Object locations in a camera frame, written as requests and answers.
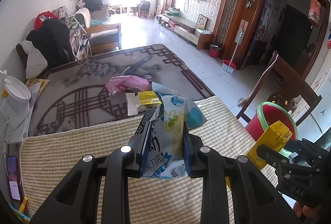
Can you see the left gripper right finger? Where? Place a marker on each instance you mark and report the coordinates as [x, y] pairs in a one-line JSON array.
[[254, 198]]

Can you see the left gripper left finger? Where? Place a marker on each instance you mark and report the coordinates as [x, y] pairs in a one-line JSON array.
[[75, 198]]

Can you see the yellow snack box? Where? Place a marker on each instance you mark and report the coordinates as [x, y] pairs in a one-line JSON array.
[[269, 143]]

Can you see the blue white snack wrapper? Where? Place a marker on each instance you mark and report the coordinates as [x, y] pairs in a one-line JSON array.
[[164, 157]]

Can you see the striped beige table mat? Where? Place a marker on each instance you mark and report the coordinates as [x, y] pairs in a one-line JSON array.
[[46, 159]]

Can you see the red bin green rim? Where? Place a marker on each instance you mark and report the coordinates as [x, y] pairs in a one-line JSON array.
[[268, 113]]

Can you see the wooden dining chair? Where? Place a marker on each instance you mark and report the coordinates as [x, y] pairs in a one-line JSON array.
[[293, 86]]

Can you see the patterned grey table cloth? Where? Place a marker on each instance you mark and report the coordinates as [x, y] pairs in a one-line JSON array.
[[76, 95]]

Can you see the white desk fan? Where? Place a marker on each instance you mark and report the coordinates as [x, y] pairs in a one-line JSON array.
[[15, 97]]

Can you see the pink plastic bag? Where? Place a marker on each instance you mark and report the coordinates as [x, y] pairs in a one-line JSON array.
[[123, 82]]

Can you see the red white dustpan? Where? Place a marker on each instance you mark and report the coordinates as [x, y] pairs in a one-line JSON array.
[[229, 66]]

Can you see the white pillow bag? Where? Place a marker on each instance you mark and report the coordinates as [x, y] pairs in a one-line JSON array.
[[36, 63]]

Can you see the small red waste bin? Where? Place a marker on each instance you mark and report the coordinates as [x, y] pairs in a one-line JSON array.
[[214, 51]]

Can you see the wooden tv cabinet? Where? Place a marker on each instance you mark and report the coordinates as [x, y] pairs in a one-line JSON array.
[[188, 30]]

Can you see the black clothes pile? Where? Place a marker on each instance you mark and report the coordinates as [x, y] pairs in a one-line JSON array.
[[52, 39]]

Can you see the wooden sofa bench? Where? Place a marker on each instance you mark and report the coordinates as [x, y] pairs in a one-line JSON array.
[[103, 38]]

